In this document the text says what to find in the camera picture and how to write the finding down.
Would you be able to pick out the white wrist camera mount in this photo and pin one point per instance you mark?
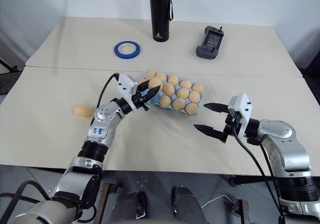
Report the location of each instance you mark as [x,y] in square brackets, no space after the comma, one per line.
[241,104]
[125,84]

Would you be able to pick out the tan egg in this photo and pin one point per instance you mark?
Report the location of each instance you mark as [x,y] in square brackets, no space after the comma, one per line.
[151,74]
[161,76]
[168,89]
[191,109]
[182,93]
[165,101]
[178,104]
[185,84]
[173,79]
[198,87]
[155,82]
[194,97]
[82,111]

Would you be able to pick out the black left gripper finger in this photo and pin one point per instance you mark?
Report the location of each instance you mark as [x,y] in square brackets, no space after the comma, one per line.
[151,94]
[144,85]

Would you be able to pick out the dark object beside table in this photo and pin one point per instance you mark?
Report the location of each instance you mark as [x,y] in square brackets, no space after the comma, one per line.
[312,70]

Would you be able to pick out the black table frame bar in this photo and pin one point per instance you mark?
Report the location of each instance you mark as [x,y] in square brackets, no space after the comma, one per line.
[250,180]

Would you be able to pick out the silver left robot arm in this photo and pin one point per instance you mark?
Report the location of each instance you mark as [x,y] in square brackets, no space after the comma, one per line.
[102,114]

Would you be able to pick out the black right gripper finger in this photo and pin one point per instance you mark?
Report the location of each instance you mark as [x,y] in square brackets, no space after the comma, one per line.
[217,107]
[210,131]

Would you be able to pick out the grey handheld remote controller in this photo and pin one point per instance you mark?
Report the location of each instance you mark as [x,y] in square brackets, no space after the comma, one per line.
[207,51]

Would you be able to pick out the blue tape roll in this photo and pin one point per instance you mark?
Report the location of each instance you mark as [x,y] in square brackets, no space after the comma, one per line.
[117,51]

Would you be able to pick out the dark rounded shape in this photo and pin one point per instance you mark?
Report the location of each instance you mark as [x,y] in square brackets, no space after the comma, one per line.
[186,204]
[130,206]

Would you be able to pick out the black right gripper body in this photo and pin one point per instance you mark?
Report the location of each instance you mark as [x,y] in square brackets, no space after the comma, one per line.
[229,127]

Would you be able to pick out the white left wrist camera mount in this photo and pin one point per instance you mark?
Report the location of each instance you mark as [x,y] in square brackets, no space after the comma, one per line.
[125,84]

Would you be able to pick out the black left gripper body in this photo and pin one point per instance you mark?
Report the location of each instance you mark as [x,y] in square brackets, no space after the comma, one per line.
[140,101]

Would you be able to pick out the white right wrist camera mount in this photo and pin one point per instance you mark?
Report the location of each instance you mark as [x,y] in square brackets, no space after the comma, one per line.
[241,104]

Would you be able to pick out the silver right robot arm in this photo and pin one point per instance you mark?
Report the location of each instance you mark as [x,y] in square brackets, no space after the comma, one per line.
[282,134]

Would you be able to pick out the blue egg carton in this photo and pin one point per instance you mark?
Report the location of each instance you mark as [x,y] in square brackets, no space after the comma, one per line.
[154,103]

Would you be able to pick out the dark stand beside table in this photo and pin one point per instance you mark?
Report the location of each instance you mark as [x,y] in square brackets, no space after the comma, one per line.
[7,79]

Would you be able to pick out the rusty metal bracket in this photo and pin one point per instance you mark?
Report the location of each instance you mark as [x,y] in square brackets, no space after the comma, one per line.
[242,210]
[106,196]

